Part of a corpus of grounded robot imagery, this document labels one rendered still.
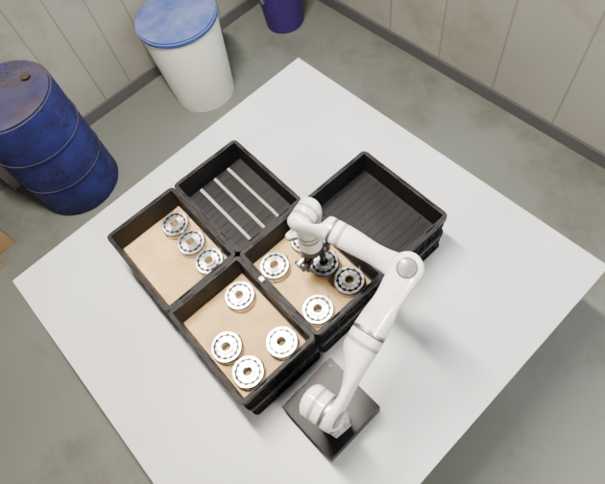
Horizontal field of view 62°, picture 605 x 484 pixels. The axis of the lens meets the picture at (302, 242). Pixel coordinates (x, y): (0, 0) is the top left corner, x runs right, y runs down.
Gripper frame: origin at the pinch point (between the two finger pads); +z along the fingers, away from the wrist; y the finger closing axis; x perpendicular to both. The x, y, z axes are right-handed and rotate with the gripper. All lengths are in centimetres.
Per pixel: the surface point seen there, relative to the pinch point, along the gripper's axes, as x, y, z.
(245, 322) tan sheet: 3.3, -29.7, 7.5
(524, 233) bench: -37, 68, 20
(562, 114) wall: 2, 172, 72
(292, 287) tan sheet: 1.6, -10.1, 7.3
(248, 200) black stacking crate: 40.7, 1.2, 7.3
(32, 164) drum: 160, -57, 40
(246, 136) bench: 76, 24, 20
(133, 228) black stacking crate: 58, -38, 2
